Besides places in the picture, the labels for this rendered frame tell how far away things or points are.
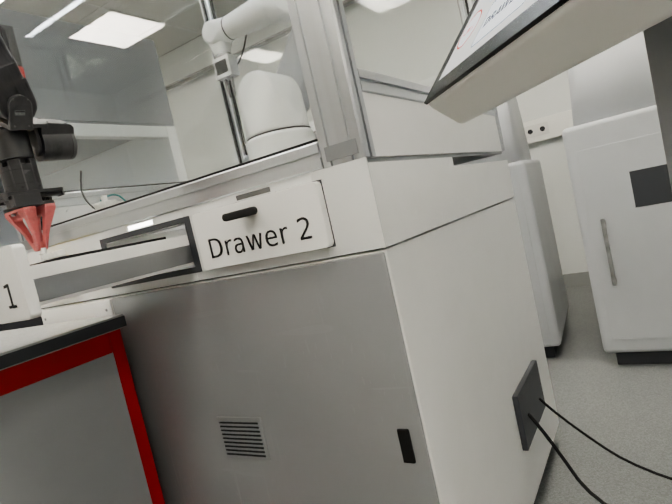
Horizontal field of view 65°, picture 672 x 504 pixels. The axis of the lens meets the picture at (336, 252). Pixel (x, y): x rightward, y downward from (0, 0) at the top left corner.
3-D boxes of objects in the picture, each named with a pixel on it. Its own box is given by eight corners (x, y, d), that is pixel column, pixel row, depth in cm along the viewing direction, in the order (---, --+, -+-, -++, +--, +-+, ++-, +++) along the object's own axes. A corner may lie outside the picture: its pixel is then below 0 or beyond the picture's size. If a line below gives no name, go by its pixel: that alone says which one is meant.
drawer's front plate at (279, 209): (329, 247, 85) (314, 181, 84) (204, 271, 101) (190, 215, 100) (335, 245, 87) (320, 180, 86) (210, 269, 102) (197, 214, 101)
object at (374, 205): (385, 247, 82) (365, 156, 81) (37, 309, 136) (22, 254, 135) (514, 196, 163) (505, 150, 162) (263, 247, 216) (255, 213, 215)
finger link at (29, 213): (14, 256, 89) (-1, 202, 88) (55, 248, 95) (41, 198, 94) (35, 250, 85) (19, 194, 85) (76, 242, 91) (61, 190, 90)
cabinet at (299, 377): (494, 717, 87) (391, 246, 81) (113, 596, 141) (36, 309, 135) (567, 440, 168) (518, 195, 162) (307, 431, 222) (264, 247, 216)
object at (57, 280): (35, 307, 77) (24, 266, 77) (-44, 321, 91) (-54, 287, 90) (221, 257, 111) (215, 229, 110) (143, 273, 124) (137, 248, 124)
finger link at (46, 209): (5, 258, 88) (-11, 203, 87) (47, 250, 94) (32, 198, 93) (26, 252, 84) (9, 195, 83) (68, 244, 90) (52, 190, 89)
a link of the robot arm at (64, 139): (-17, 84, 86) (8, 95, 81) (54, 87, 95) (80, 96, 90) (-11, 156, 90) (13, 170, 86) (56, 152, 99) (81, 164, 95)
